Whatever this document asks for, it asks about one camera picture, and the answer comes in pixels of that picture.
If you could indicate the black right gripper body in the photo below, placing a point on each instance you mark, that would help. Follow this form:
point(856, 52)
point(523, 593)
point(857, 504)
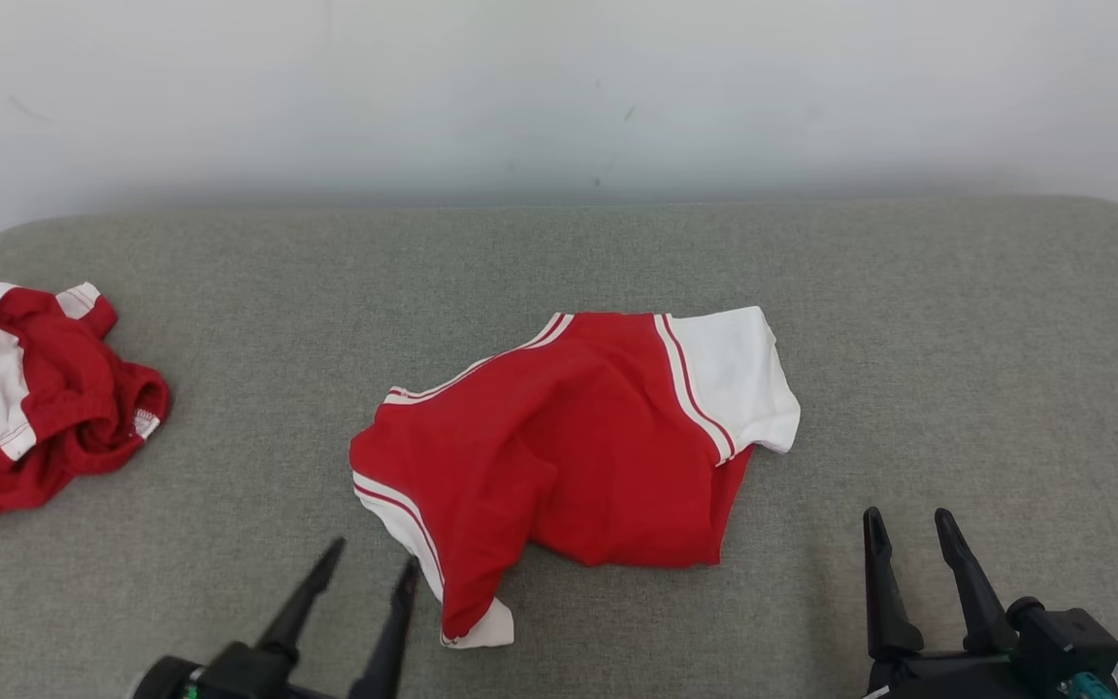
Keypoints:
point(947, 680)

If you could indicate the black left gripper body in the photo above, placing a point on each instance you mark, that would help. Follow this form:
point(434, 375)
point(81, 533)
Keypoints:
point(239, 675)

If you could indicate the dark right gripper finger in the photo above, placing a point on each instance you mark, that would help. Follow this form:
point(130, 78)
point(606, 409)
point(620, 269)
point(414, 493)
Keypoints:
point(887, 607)
point(981, 607)

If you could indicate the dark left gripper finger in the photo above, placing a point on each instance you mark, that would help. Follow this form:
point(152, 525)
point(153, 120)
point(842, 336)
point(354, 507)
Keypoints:
point(302, 612)
point(389, 650)

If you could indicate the red shirt with white sleeves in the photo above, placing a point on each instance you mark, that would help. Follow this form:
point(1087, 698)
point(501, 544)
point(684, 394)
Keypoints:
point(569, 456)

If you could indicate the red shorts with white stripe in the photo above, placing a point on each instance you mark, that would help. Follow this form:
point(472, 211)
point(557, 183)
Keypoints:
point(64, 388)

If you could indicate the grey fabric sofa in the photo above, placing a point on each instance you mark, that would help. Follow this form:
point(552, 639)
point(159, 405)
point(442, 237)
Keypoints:
point(617, 262)

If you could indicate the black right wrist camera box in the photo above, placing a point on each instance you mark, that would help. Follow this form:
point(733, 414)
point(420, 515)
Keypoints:
point(1068, 641)

